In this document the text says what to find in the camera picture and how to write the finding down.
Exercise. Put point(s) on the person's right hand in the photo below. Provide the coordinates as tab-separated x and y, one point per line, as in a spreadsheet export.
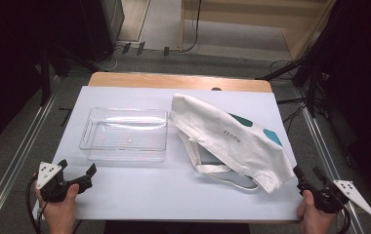
315	222

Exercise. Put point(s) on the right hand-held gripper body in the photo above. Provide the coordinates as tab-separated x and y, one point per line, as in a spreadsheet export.
328	198

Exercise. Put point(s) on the white cloth tote bag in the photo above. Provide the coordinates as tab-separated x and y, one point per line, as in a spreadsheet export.
226	143

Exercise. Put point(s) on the light wooden shelf frame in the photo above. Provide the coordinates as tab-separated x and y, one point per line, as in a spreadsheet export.
304	29

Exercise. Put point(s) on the black curtain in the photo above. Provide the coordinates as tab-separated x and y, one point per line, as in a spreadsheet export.
362	81
11	65

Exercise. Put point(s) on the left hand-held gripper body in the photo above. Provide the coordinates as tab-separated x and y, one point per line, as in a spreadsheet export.
48	175

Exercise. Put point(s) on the aluminium floor rail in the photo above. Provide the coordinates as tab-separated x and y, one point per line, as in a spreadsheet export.
323	146
14	162

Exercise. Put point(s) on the person's dark clothing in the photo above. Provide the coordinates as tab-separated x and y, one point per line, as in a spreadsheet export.
173	228

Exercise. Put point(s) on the black tripod stand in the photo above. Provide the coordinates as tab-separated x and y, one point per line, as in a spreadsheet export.
312	91

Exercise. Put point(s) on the black cabinet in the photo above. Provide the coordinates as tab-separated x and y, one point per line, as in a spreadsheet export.
102	26

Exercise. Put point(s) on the person's left hand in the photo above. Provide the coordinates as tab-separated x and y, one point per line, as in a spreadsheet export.
60	214

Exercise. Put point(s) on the wooden table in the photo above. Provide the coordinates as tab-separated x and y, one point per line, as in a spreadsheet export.
141	79

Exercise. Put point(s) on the white board table cover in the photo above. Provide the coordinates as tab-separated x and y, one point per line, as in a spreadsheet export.
141	195

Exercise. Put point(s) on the clear plastic container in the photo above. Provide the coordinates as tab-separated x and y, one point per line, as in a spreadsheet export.
125	139

